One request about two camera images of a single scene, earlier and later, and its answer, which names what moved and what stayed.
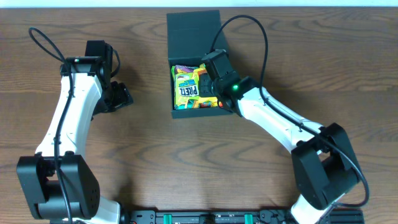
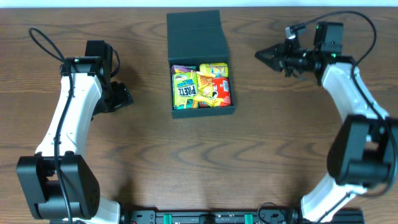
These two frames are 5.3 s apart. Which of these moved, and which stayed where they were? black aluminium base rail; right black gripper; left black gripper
Moved: right black gripper
Stayed: black aluminium base rail; left black gripper
